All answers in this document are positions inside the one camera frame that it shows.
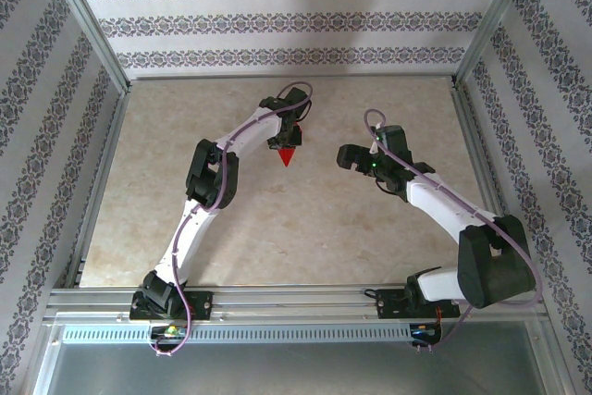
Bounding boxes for slotted grey cable duct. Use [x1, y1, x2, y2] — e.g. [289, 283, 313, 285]
[59, 324, 413, 345]

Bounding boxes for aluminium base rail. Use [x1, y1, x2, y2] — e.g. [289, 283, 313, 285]
[43, 284, 548, 325]

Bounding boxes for aluminium right corner post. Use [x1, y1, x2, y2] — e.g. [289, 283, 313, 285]
[451, 0, 541, 90]

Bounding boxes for aluminium right side rail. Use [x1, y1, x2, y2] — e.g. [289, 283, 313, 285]
[449, 82, 540, 286]

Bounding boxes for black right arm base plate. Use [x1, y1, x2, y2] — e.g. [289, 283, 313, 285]
[375, 288, 462, 321]

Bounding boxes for grey metal sheet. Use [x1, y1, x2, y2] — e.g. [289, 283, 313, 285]
[30, 320, 573, 395]

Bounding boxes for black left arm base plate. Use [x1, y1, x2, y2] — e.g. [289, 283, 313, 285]
[129, 290, 215, 322]

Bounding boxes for aluminium corner post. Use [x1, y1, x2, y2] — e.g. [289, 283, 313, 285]
[451, 0, 541, 90]
[39, 0, 131, 96]

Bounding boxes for aluminium left corner post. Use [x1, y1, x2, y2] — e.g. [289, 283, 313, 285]
[39, 0, 131, 96]

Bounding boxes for red paper sheet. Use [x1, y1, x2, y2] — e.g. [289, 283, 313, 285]
[276, 125, 305, 168]

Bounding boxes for aluminium back rail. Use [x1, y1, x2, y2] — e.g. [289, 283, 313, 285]
[127, 71, 457, 84]

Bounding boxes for aluminium left side rail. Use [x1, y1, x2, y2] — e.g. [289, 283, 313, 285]
[62, 87, 130, 289]

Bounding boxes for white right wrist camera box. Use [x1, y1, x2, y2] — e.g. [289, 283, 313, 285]
[368, 121, 386, 155]

